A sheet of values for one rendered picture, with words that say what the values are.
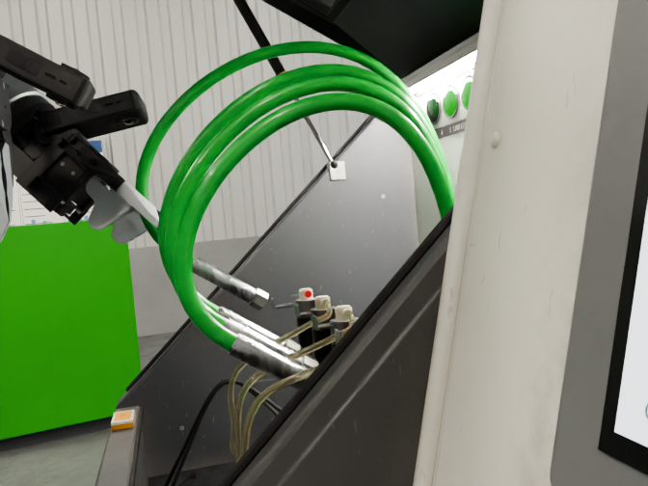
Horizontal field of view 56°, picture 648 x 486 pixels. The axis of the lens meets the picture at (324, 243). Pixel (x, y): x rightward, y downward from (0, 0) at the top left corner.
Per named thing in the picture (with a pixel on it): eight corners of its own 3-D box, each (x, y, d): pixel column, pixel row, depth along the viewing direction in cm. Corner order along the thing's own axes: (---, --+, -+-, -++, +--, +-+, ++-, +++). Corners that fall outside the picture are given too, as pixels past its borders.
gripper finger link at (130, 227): (148, 267, 73) (87, 215, 72) (181, 231, 74) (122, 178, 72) (147, 269, 70) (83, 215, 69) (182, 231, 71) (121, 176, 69)
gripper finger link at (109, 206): (127, 259, 63) (77, 211, 67) (168, 218, 64) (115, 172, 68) (112, 249, 60) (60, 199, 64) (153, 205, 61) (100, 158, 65)
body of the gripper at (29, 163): (80, 229, 71) (7, 164, 72) (132, 176, 72) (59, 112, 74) (53, 215, 64) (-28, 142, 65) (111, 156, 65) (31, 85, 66)
